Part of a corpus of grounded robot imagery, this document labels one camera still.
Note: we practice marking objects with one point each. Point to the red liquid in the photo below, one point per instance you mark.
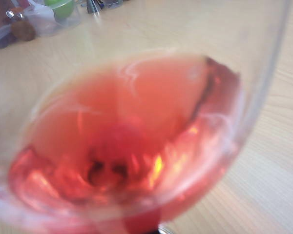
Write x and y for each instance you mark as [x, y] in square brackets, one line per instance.
[141, 117]

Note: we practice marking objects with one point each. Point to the clear stemmed wine goblet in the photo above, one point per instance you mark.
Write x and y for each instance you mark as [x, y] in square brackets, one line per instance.
[258, 97]

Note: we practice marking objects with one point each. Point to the shiny metal cone object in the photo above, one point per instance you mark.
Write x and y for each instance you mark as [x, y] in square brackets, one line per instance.
[92, 7]

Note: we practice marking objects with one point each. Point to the green round cup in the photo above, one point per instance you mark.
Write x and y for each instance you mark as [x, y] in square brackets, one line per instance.
[62, 9]

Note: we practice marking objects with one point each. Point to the clear plastic container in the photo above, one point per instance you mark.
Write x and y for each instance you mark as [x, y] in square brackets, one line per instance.
[41, 24]

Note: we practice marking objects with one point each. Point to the brown round ball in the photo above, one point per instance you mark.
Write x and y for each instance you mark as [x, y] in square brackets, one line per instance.
[23, 30]

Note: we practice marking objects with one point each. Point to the clear plastic bag with items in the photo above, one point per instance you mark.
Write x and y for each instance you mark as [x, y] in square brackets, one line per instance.
[0, 31]

